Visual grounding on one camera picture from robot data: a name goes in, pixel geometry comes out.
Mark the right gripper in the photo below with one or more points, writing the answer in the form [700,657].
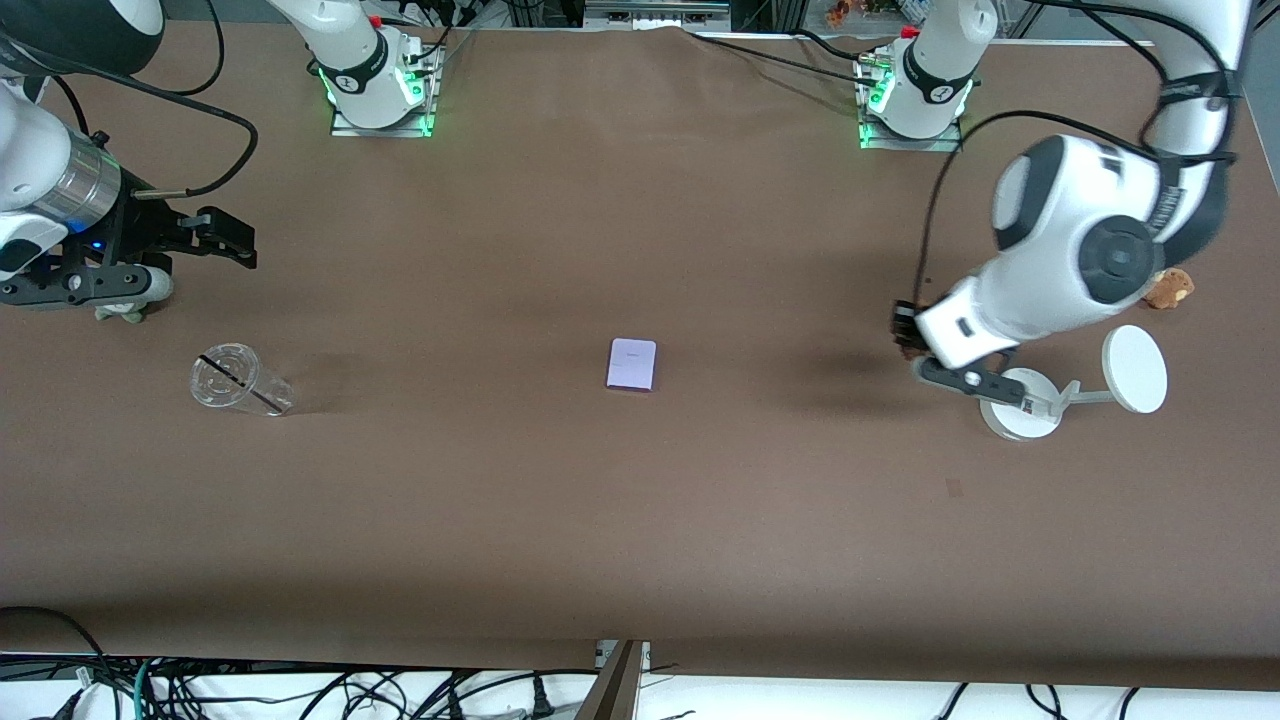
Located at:
[138,230]

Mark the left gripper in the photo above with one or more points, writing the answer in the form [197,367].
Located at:
[905,331]

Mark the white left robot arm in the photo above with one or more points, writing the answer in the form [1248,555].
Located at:
[1060,220]

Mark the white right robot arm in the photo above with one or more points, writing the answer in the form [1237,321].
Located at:
[30,140]

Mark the white round desk lamp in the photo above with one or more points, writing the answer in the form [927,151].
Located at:
[1135,370]

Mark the clear plastic cup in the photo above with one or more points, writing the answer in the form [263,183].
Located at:
[225,380]

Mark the black straw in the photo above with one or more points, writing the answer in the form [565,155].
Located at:
[240,383]

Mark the brown table cover sheet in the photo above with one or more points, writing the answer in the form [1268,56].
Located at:
[640,550]

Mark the orange toys behind table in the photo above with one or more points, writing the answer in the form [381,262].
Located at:
[840,12]

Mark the black power plug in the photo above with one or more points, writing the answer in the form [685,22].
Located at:
[541,700]

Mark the left gripper black side bracket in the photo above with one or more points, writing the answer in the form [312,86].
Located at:
[905,315]

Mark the gripper black side bracket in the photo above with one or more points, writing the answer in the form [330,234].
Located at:
[225,240]
[905,315]

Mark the right gripper black side bracket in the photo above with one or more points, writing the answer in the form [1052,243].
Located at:
[225,240]

